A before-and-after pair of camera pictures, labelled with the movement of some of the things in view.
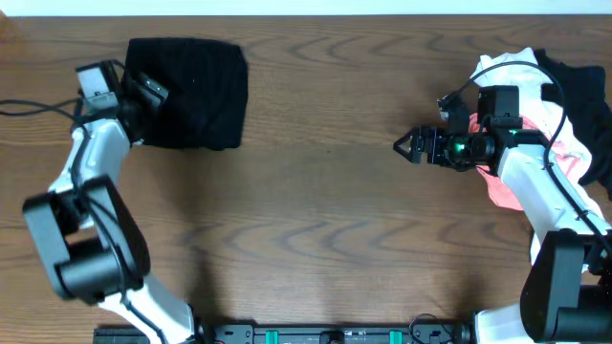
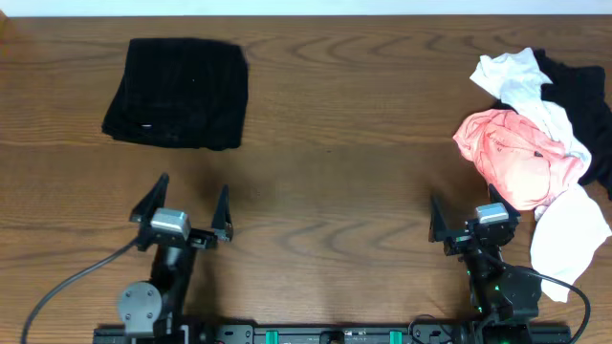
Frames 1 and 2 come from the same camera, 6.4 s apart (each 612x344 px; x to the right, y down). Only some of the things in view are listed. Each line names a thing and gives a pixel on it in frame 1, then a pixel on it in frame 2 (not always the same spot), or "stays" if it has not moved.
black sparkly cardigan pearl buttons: x=206 y=105 stays
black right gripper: x=435 y=154 → x=440 y=232
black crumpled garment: x=580 y=91 stays
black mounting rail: x=310 y=333 stays
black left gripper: x=152 y=102 → x=221 y=230
